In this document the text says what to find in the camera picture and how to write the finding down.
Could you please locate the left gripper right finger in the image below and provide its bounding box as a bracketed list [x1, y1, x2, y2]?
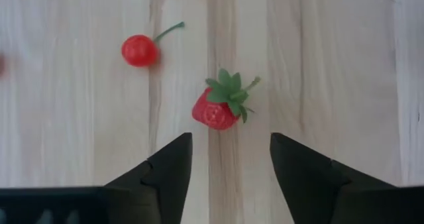
[270, 133, 424, 224]

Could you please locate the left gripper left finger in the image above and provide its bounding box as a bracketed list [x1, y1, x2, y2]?
[105, 133, 193, 224]

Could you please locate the red toy strawberry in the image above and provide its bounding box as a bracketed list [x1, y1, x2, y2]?
[191, 68, 262, 131]

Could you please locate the red toy cherry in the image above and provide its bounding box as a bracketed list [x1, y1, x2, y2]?
[121, 21, 186, 68]

